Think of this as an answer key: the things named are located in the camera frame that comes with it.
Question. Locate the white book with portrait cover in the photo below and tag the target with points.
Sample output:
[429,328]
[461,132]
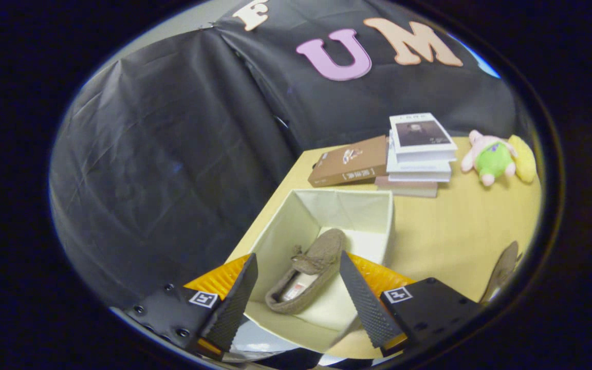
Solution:
[422,133]

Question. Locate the plain white book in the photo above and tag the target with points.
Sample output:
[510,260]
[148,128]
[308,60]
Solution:
[419,170]

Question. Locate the green and pink plush toy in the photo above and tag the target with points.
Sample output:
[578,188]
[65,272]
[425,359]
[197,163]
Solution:
[491,159]

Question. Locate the brown book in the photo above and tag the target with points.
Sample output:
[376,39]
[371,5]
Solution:
[350,162]

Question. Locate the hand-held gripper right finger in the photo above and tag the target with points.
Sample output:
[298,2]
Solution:
[365,308]

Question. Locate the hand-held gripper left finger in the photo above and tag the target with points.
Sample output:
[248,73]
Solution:
[234,308]

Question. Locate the yellow plush toy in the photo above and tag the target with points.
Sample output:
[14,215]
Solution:
[526,159]

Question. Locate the brown fuzzy shoe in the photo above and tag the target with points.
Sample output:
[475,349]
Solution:
[321,246]
[501,270]

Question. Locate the grey fabric storage box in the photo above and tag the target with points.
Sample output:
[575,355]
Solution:
[337,210]

